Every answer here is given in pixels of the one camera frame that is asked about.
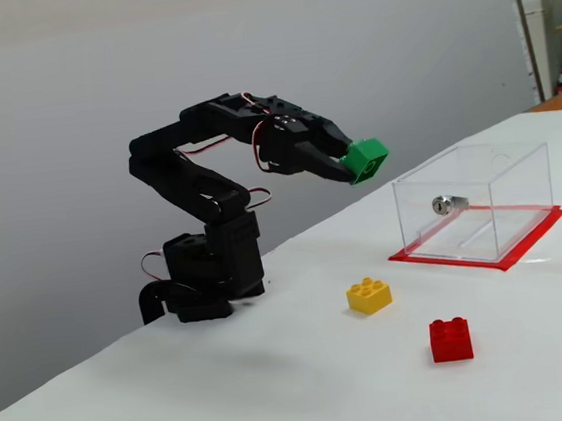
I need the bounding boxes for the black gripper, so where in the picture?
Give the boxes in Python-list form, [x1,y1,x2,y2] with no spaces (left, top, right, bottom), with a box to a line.
[247,84,361,194]

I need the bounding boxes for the transparent plastic box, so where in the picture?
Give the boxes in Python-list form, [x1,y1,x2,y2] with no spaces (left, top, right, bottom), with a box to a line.
[388,135,561,273]

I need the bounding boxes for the red tape square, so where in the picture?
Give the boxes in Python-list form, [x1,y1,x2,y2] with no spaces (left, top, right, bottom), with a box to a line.
[383,195,562,286]

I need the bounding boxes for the red white servo cable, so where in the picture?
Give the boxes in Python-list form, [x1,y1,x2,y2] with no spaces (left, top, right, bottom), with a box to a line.
[240,89,278,176]
[175,133,233,158]
[246,185,275,211]
[139,250,170,286]

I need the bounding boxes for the black table clamp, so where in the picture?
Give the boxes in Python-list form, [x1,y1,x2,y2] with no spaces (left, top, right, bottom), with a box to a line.
[136,276,206,327]

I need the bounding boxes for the red lego brick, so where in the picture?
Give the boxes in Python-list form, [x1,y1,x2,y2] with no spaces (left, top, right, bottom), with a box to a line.
[426,314,476,366]

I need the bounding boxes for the silver cam lock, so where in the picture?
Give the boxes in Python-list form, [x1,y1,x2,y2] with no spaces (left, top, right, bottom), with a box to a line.
[429,192,471,219]

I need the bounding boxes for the green lego brick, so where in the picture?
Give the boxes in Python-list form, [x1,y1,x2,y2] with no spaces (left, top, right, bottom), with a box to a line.
[338,135,394,189]

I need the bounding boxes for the yellow lego brick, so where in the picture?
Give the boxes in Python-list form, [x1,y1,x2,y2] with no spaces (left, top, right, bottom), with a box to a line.
[344,273,395,319]

